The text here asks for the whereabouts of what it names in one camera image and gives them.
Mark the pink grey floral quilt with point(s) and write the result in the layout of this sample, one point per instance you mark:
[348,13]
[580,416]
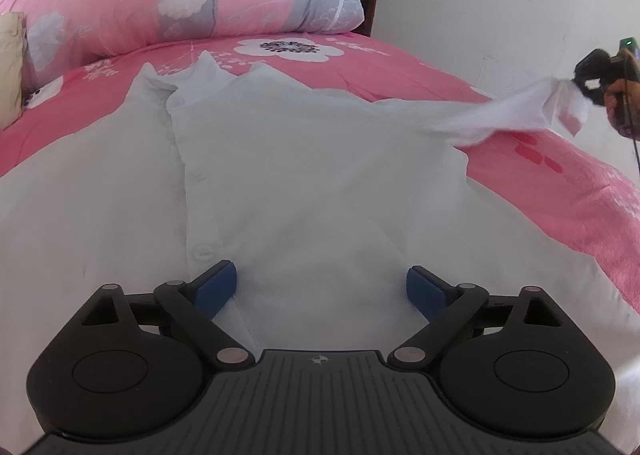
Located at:
[125,5]

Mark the person's right hand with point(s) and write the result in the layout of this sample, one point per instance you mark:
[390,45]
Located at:
[635,100]

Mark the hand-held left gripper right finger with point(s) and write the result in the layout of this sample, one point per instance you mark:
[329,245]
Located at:
[425,291]

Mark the beige pillow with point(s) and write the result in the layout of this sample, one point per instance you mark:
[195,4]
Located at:
[10,75]

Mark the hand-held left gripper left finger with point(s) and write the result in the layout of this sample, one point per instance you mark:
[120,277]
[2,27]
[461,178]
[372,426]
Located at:
[215,287]

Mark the white button shirt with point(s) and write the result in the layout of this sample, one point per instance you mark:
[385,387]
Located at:
[300,175]

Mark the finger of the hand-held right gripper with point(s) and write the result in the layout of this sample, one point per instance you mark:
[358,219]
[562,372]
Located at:
[587,65]

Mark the pink floral bedsheet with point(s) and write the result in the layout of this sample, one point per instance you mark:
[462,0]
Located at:
[410,70]

